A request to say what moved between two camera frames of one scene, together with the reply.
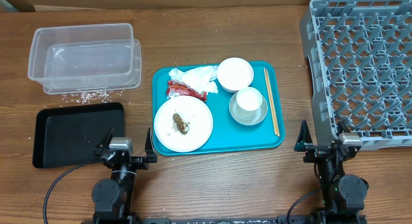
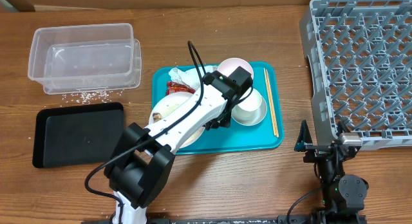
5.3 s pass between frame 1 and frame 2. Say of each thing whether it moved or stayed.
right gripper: stayed
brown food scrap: moved
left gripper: moved
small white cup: stayed
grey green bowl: stayed
